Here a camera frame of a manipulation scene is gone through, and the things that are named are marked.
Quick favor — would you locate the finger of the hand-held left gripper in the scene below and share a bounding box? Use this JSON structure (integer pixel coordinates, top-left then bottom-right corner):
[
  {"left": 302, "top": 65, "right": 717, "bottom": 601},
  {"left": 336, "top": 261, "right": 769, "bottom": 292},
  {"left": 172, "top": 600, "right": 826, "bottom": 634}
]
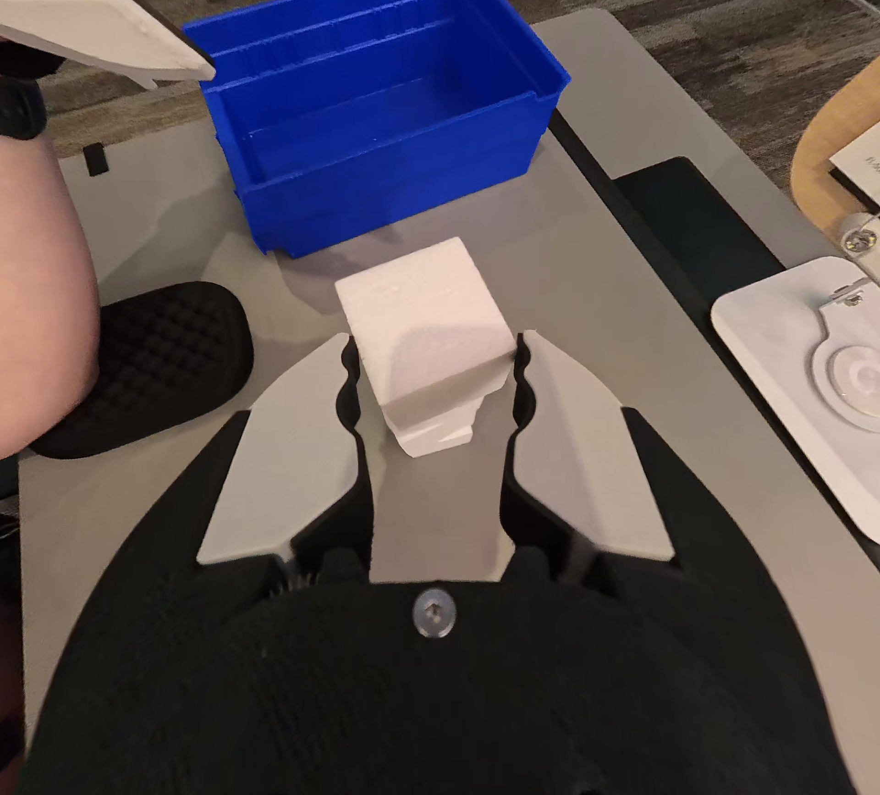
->
[{"left": 0, "top": 0, "right": 217, "bottom": 90}]

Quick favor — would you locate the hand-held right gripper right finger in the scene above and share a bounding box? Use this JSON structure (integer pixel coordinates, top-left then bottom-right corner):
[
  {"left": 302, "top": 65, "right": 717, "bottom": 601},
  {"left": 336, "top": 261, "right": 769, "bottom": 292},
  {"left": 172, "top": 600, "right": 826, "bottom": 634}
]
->
[{"left": 499, "top": 329, "right": 677, "bottom": 581}]

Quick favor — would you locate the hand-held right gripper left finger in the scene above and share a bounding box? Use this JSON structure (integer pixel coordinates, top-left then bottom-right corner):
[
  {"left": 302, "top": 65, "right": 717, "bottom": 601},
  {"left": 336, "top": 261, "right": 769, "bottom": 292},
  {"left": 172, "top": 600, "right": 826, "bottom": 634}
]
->
[{"left": 196, "top": 332, "right": 377, "bottom": 579}]

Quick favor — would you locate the white hard foam cube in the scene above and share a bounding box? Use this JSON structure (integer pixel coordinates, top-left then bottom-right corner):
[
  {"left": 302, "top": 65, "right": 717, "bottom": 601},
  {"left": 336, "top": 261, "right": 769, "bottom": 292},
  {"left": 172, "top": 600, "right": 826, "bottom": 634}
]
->
[
  {"left": 388, "top": 406, "right": 477, "bottom": 460},
  {"left": 335, "top": 237, "right": 518, "bottom": 428}
]

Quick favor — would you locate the person's left forearm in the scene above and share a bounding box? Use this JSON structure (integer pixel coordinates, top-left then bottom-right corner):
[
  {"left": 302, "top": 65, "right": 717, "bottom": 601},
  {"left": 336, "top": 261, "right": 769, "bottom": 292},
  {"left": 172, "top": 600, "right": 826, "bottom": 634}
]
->
[{"left": 0, "top": 135, "right": 100, "bottom": 462}]

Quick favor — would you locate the black wrist watch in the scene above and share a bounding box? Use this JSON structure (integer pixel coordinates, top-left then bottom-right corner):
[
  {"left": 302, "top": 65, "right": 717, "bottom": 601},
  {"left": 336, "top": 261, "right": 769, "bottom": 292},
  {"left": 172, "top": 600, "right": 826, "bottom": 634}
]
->
[{"left": 0, "top": 42, "right": 50, "bottom": 141}]

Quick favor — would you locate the black padded wrist rest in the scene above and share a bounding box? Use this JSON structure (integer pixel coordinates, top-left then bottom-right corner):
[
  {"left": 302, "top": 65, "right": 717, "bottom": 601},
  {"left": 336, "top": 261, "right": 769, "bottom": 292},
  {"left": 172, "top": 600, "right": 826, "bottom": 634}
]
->
[{"left": 31, "top": 281, "right": 255, "bottom": 460}]

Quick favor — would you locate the blue plastic bin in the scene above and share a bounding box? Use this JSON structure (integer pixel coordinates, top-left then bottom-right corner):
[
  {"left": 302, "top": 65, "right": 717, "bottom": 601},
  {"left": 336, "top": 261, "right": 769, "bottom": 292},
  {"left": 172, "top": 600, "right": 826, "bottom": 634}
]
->
[{"left": 182, "top": 0, "right": 572, "bottom": 259}]

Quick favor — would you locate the printed instruction sheet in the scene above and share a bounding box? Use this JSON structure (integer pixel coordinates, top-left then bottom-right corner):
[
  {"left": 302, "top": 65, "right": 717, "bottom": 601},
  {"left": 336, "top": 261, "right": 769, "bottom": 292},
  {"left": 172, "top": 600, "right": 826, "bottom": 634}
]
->
[{"left": 828, "top": 121, "right": 880, "bottom": 204}]

